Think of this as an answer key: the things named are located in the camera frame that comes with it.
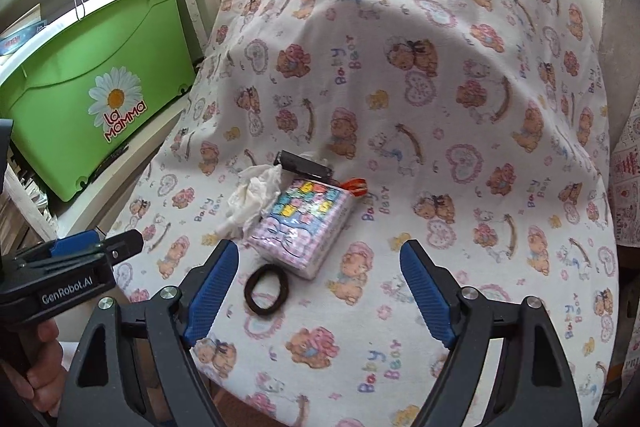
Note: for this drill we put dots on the green plastic storage box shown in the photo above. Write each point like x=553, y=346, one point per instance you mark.
x=75, y=57

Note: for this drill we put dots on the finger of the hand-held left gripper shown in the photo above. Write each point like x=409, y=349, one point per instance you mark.
x=125, y=247
x=72, y=243

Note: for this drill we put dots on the red print white cloth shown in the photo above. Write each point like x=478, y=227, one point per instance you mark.
x=627, y=177

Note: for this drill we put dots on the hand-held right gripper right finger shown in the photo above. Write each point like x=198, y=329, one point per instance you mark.
x=425, y=292

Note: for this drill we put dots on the small orange wrapper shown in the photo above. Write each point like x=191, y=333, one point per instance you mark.
x=356, y=187

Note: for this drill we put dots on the dark book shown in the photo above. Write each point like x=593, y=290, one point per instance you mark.
x=22, y=38

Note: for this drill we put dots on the person's left hand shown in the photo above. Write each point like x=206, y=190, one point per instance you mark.
x=45, y=382

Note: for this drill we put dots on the white wooden slat frame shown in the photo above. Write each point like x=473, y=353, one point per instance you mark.
x=30, y=202

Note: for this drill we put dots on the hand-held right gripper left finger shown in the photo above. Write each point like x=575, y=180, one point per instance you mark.
x=215, y=292

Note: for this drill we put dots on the small black rectangular object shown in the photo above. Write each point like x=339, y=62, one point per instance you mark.
x=300, y=164

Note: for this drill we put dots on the bear print bedsheet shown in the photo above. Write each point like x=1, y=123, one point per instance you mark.
x=450, y=107

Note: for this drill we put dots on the white tissue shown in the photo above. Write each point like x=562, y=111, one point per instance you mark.
x=252, y=197

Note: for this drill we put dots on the pink patterned tissue packet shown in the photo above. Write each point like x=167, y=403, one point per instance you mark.
x=300, y=227

